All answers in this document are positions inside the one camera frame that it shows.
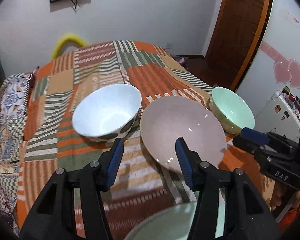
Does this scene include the mint green bowl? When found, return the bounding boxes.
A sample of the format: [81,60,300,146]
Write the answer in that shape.
[209,87,255,134]

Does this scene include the mint green plate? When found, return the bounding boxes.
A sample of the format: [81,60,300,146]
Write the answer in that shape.
[123,200,227,240]

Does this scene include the pink beige bowl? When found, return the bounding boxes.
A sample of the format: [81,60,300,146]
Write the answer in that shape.
[140,96,226,173]

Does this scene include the white bowl black dots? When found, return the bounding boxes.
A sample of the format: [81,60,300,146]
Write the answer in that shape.
[72,83,142,142]

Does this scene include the person's right hand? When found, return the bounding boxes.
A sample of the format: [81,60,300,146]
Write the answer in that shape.
[268,184,300,215]

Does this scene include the white mini fridge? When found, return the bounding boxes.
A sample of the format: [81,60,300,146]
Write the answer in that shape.
[255,90,300,142]

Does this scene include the striped patchwork tablecloth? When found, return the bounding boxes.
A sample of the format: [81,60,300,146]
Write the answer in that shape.
[14,39,276,240]

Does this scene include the white sliding wardrobe door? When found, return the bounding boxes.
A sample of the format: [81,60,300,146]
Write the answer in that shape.
[236,0,300,116]

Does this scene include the patterned quilt blanket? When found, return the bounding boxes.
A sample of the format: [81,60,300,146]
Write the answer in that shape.
[0,69,38,234]

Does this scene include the brown wooden door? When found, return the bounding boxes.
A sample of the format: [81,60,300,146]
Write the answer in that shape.
[205,0,271,90]

